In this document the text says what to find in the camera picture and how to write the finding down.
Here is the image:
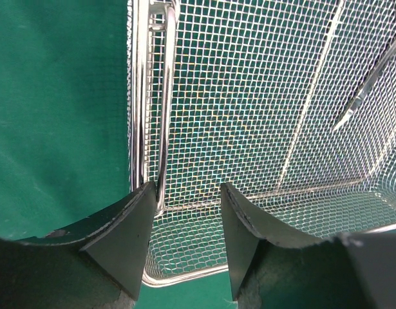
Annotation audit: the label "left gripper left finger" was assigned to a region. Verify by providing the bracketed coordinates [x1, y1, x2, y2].
[0, 182, 157, 308]

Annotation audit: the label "steel tweezers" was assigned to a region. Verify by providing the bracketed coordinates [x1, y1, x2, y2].
[332, 36, 396, 132]

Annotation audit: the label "metal mesh tray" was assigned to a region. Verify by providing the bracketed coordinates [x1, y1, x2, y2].
[127, 1, 396, 288]

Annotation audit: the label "green surgical cloth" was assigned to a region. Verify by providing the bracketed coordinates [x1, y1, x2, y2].
[0, 1, 239, 308]

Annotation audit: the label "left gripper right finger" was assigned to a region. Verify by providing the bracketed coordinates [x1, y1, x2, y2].
[220, 183, 396, 308]

